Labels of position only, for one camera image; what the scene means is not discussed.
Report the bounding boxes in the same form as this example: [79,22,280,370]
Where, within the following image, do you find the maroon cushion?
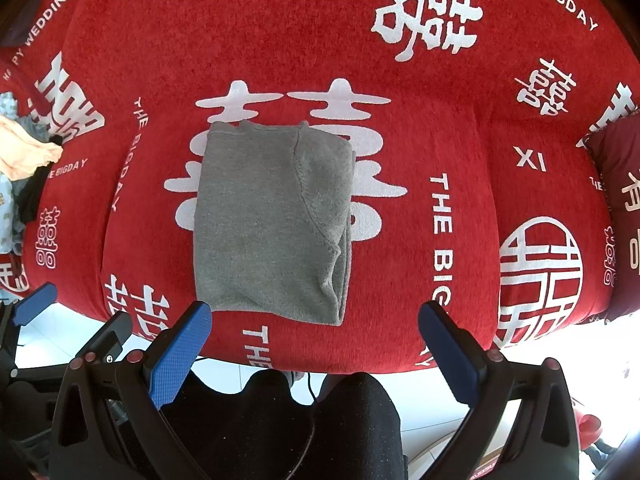
[582,107,640,326]

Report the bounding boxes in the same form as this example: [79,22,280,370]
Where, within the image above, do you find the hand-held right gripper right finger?
[418,301,581,480]

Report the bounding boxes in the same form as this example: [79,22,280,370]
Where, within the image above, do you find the person's black pants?
[117,370,406,480]

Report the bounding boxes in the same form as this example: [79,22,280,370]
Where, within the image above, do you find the grey sweater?
[192,120,357,327]

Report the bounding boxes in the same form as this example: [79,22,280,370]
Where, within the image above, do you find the black cable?
[280,371,318,480]

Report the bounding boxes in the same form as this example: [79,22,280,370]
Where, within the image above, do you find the peach cloth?
[0,114,65,181]

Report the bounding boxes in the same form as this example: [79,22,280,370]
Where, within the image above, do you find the light blue printed cloth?
[0,91,31,256]

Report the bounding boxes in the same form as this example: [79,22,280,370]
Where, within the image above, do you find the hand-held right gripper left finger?
[50,301,213,480]

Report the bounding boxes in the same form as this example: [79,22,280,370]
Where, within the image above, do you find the red printed blanket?
[0,0,640,376]

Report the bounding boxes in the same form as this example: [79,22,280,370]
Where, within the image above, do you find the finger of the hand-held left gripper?
[10,311,134,386]
[0,281,59,361]

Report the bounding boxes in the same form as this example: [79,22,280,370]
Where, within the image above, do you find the red plastic stool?
[575,407,603,451]

